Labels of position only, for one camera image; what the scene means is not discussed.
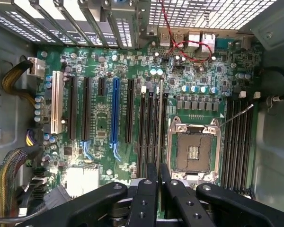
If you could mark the silver socket locking lever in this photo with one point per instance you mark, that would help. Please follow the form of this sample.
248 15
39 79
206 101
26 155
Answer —
239 113

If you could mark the white PCI expansion slot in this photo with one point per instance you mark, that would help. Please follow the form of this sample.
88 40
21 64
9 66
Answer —
56 101

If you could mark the silver USB port block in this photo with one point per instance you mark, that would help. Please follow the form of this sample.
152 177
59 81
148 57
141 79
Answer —
171 38

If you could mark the silver CPU socket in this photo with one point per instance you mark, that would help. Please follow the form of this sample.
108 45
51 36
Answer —
195 151

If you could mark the blue expansion slot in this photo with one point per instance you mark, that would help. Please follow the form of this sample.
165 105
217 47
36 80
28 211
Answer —
115 111

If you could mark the long black expansion slot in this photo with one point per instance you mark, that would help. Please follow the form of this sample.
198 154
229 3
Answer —
73 108
86 108
129 111

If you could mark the silver chipset heatsink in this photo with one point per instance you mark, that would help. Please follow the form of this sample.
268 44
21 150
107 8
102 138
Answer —
81 180

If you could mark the green motherboard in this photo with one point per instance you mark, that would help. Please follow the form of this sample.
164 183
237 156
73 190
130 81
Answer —
101 113

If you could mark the grey metal PC case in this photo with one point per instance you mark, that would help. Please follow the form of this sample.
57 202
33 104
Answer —
274 146

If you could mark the blue rear port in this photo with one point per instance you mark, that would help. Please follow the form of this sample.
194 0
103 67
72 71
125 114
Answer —
224 43

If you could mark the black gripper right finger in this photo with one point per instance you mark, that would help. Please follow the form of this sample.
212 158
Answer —
180 203

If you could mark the black SATA port block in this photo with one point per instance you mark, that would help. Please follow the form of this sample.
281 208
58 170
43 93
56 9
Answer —
39 182

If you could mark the black RAM slot white latch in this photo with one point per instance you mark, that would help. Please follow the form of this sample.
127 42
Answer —
142 123
234 142
248 142

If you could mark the metal expansion slot cover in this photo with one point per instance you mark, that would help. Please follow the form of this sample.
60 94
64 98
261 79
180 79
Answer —
123 26

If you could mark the silver ethernet port block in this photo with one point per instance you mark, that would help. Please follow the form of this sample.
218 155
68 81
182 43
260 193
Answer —
201 40

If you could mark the white power connector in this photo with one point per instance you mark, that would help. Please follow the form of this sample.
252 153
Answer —
36 67

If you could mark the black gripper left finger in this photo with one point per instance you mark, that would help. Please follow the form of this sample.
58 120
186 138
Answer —
144 203

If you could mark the short black expansion slot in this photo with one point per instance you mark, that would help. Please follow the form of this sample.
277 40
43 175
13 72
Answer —
101 86

